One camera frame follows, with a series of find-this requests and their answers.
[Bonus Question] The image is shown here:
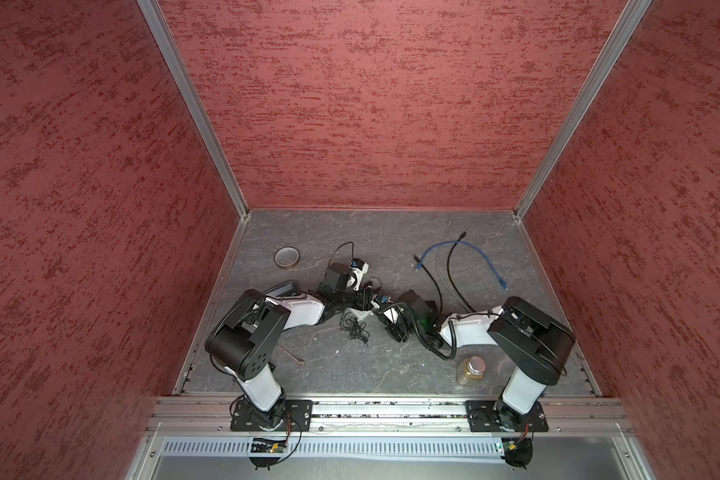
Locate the black power adapter with cable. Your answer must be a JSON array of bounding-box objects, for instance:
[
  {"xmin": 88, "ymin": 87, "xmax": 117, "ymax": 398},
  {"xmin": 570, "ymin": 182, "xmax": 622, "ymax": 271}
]
[{"xmin": 339, "ymin": 312, "xmax": 370, "ymax": 346}]

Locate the black cable with plug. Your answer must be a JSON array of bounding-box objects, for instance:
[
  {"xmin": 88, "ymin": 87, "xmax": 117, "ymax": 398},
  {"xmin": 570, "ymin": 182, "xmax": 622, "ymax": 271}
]
[{"xmin": 412, "ymin": 231, "xmax": 475, "ymax": 316}]

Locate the blue ethernet cable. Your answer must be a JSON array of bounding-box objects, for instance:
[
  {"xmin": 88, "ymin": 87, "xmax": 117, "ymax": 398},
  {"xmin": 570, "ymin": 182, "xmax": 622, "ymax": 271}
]
[{"xmin": 415, "ymin": 239, "xmax": 510, "ymax": 292}]

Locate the white network switch box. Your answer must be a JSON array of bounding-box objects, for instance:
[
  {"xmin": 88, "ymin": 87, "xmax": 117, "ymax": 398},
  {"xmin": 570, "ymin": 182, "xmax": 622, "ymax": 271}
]
[{"xmin": 348, "ymin": 308, "xmax": 374, "ymax": 322}]

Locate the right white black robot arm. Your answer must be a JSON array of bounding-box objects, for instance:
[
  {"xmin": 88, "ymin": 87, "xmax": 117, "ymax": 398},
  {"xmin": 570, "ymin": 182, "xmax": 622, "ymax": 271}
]
[{"xmin": 373, "ymin": 290, "xmax": 576, "ymax": 435}]

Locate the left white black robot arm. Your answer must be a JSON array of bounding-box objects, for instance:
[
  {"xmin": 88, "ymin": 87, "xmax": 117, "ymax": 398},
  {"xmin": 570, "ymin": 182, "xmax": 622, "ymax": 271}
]
[{"xmin": 205, "ymin": 258, "xmax": 375, "ymax": 431}]

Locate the black desk calculator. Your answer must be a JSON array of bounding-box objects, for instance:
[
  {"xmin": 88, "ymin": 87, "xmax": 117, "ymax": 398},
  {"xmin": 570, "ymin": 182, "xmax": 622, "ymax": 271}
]
[{"xmin": 263, "ymin": 280, "xmax": 300, "ymax": 297}]

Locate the brown tape roll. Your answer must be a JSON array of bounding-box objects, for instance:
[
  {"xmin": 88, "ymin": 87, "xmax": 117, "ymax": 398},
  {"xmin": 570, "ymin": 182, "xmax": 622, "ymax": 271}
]
[{"xmin": 273, "ymin": 246, "xmax": 301, "ymax": 270}]

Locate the amber glass jar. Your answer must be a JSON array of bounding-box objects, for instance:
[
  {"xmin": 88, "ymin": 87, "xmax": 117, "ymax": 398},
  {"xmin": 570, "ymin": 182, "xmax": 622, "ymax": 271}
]
[{"xmin": 456, "ymin": 355, "xmax": 486, "ymax": 386}]

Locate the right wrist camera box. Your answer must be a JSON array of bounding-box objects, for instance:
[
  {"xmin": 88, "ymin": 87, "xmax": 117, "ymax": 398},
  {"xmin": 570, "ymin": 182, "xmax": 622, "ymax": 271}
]
[{"xmin": 373, "ymin": 295, "xmax": 401, "ymax": 324}]

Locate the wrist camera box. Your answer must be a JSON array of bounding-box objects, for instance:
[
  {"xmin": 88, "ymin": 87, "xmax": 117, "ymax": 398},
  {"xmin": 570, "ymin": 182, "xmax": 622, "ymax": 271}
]
[
  {"xmin": 347, "ymin": 258, "xmax": 369, "ymax": 291},
  {"xmin": 373, "ymin": 295, "xmax": 401, "ymax": 324}
]

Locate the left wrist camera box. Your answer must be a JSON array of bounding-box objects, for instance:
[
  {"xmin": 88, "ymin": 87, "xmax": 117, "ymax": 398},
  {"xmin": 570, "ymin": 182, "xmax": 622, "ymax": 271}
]
[{"xmin": 347, "ymin": 258, "xmax": 369, "ymax": 291}]

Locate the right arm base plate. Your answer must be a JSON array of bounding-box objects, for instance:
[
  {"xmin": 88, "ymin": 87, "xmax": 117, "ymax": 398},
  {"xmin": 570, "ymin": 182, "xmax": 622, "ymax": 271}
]
[{"xmin": 465, "ymin": 400, "xmax": 549, "ymax": 433}]

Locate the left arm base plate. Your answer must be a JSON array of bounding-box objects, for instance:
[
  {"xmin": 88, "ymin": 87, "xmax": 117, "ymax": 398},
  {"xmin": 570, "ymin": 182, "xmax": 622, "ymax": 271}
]
[{"xmin": 230, "ymin": 399, "xmax": 313, "ymax": 432}]

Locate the aluminium front rail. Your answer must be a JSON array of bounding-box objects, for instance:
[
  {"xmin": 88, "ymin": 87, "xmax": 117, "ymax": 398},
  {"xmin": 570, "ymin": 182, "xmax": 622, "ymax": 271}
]
[{"xmin": 146, "ymin": 394, "xmax": 635, "ymax": 438}]

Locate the white slotted cable duct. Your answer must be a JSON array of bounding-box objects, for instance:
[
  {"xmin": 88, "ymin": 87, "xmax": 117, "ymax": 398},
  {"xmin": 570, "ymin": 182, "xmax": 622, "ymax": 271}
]
[{"xmin": 159, "ymin": 436, "xmax": 504, "ymax": 463}]

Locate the left metal frame post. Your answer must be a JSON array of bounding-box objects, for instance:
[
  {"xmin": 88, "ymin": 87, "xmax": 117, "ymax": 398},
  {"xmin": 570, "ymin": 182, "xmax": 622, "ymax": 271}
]
[{"xmin": 137, "ymin": 0, "xmax": 250, "ymax": 221}]

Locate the metal frame post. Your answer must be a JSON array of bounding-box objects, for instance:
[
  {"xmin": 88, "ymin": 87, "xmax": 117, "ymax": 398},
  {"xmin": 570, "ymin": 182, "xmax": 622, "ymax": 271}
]
[
  {"xmin": 514, "ymin": 0, "xmax": 652, "ymax": 223},
  {"xmin": 137, "ymin": 0, "xmax": 250, "ymax": 221}
]

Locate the right metal frame post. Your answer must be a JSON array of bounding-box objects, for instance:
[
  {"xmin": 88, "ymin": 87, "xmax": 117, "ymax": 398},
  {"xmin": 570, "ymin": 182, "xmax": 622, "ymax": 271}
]
[{"xmin": 514, "ymin": 0, "xmax": 652, "ymax": 223}]

